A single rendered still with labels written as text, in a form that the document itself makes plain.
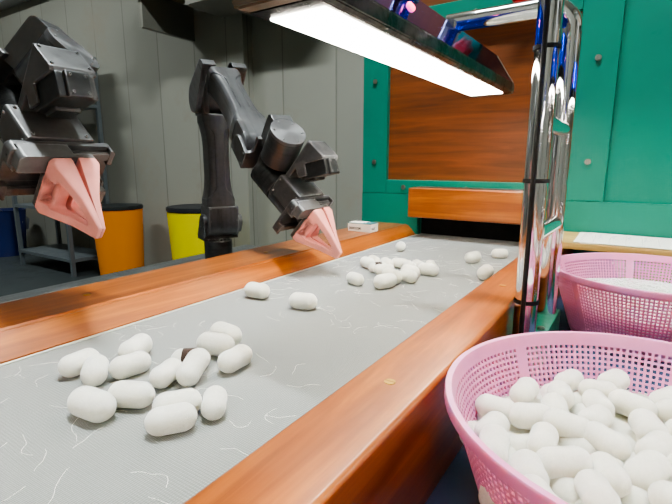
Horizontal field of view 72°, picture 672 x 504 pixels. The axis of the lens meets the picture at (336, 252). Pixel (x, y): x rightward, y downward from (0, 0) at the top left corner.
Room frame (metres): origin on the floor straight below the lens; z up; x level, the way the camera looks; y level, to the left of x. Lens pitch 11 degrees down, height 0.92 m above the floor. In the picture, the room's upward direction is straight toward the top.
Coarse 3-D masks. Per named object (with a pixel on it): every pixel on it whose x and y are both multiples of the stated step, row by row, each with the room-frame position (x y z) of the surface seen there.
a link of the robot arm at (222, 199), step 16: (208, 96) 0.99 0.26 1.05; (208, 112) 0.99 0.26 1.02; (208, 128) 0.99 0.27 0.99; (224, 128) 1.01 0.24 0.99; (208, 144) 1.00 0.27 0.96; (224, 144) 1.01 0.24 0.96; (208, 160) 1.00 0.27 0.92; (224, 160) 1.01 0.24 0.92; (208, 176) 1.00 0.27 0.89; (224, 176) 1.01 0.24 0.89; (208, 192) 0.99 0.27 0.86; (224, 192) 1.00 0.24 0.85; (208, 208) 0.98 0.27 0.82; (224, 208) 1.00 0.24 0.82; (208, 224) 0.99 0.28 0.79; (224, 224) 1.00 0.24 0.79
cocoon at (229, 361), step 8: (240, 344) 0.39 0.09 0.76; (224, 352) 0.37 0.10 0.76; (232, 352) 0.37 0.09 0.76; (240, 352) 0.38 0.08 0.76; (248, 352) 0.38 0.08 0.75; (224, 360) 0.36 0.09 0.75; (232, 360) 0.36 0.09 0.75; (240, 360) 0.37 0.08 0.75; (248, 360) 0.38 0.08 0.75; (224, 368) 0.36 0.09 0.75; (232, 368) 0.36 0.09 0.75
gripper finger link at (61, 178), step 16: (64, 160) 0.45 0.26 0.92; (48, 176) 0.45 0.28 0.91; (64, 176) 0.44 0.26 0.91; (48, 192) 0.46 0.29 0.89; (64, 192) 0.46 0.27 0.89; (80, 192) 0.45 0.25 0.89; (48, 208) 0.46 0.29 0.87; (64, 208) 0.47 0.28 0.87; (80, 208) 0.45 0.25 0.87; (80, 224) 0.45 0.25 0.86; (96, 224) 0.44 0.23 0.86
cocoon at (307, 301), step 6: (294, 294) 0.55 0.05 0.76; (300, 294) 0.54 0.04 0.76; (306, 294) 0.54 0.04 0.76; (312, 294) 0.54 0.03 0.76; (294, 300) 0.54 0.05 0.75; (300, 300) 0.54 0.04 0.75; (306, 300) 0.54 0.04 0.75; (312, 300) 0.54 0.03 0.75; (294, 306) 0.54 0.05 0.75; (300, 306) 0.54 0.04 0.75; (306, 306) 0.54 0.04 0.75; (312, 306) 0.54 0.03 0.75
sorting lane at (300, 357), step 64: (384, 256) 0.87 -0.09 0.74; (448, 256) 0.87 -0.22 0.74; (512, 256) 0.87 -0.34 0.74; (192, 320) 0.51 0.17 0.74; (256, 320) 0.51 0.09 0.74; (320, 320) 0.51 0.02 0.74; (384, 320) 0.51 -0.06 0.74; (0, 384) 0.35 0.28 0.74; (64, 384) 0.35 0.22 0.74; (256, 384) 0.35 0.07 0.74; (320, 384) 0.35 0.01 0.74; (0, 448) 0.26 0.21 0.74; (64, 448) 0.26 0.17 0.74; (128, 448) 0.26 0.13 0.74; (192, 448) 0.26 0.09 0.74; (256, 448) 0.26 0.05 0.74
